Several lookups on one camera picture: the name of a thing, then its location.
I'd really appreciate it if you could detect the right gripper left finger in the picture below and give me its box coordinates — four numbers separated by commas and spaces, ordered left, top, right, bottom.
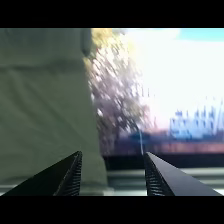
2, 150, 83, 197

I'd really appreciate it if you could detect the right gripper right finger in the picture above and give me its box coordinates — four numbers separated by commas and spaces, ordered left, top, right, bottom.
144, 151, 222, 197

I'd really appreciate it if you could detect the grey green garment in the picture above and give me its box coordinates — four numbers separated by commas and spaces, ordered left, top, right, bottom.
0, 27, 109, 196

